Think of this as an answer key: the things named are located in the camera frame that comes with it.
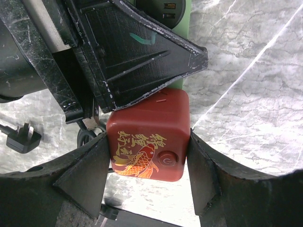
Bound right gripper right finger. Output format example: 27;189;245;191
187;133;303;227

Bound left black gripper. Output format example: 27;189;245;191
0;0;99;124

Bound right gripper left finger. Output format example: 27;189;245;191
0;133;110;227

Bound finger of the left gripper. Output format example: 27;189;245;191
65;0;208;113

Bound green power strip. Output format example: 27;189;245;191
127;0;192;90

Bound red cube adapter fish print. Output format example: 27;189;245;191
107;88;190;182

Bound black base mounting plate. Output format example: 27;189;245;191
95;204;178;227

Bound black cord of green strip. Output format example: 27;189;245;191
0;122;107;154

